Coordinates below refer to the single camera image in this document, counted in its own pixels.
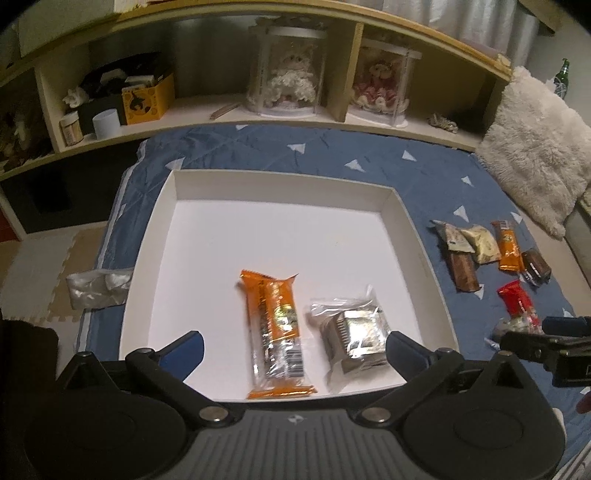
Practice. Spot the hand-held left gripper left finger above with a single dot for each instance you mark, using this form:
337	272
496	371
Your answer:
184	353

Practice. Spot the small orange snack packet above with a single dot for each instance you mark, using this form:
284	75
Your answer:
509	251

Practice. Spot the cookie-print snack packet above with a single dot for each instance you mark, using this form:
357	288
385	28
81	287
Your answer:
450	236

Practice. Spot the green glass bottle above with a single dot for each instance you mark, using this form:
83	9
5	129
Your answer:
563	74

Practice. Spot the dark brown pastry packet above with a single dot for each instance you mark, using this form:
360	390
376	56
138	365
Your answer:
535	266

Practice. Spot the wooden stick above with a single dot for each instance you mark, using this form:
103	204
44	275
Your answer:
225	110

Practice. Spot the wooden shelf unit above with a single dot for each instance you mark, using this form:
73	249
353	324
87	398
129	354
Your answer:
344	78

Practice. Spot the red snack packet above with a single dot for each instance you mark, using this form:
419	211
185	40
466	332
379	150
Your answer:
519	302

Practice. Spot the black box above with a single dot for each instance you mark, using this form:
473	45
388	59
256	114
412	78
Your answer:
99	110

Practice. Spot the seashell ornament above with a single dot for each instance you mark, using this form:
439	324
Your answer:
442	123

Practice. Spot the brown snack bar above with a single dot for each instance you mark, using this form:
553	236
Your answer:
464	272

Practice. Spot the white cardboard box tray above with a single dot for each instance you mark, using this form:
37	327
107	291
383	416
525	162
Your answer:
277	240

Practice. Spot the clear-wrapped silver snack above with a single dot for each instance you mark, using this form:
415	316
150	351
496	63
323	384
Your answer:
355	330

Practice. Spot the small lidded jar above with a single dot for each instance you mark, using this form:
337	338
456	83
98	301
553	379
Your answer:
70	129

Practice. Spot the small white figurine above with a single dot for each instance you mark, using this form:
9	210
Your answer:
75	98

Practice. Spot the foam floor mat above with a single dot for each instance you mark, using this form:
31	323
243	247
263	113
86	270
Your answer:
32	277

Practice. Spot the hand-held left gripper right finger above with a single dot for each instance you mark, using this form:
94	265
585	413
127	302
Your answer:
406	355

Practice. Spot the black bag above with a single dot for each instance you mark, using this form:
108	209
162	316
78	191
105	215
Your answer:
115	69

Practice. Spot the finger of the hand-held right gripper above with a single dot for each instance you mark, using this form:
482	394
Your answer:
531	346
568	325

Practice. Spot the white fluffy pillow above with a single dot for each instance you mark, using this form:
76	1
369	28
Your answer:
531	152

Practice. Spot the white cup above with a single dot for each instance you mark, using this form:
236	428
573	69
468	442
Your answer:
107	123

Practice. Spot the large orange snack packet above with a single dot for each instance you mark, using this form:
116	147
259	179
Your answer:
272	304

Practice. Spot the white plastic bag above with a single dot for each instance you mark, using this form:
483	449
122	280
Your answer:
92	286

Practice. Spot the white doll in clear dome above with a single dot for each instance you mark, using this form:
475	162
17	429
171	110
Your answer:
288	78

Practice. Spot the brown ornament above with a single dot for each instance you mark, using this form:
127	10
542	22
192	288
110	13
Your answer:
21	134

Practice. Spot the yellow printed box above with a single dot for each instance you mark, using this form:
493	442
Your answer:
147	104

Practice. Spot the gold snack packet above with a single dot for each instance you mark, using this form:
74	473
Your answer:
482	244

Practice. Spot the pink doll in clear dome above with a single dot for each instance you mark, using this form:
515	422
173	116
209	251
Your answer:
381	83

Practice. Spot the white curtain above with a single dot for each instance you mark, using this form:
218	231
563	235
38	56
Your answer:
471	23

